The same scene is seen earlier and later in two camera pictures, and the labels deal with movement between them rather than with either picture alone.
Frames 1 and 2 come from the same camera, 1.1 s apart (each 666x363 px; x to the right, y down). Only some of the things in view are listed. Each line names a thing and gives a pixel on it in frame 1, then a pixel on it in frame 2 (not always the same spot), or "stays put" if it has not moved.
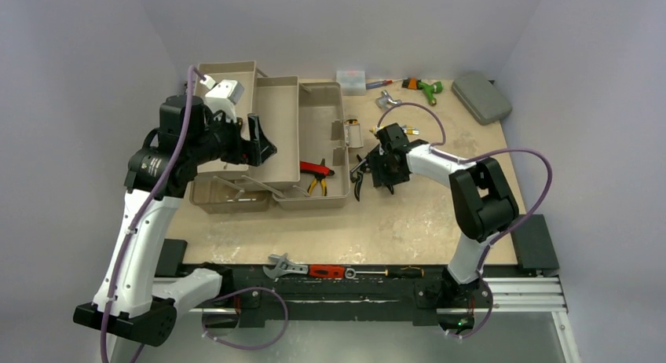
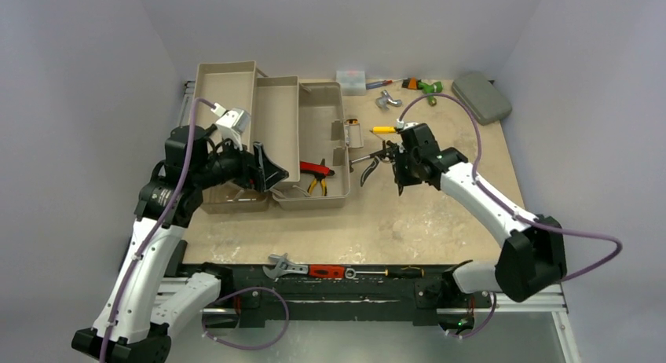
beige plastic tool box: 305,123 stays put
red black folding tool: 321,169 stays put
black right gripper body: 382,164 to 398,166
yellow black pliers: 314,181 stays put
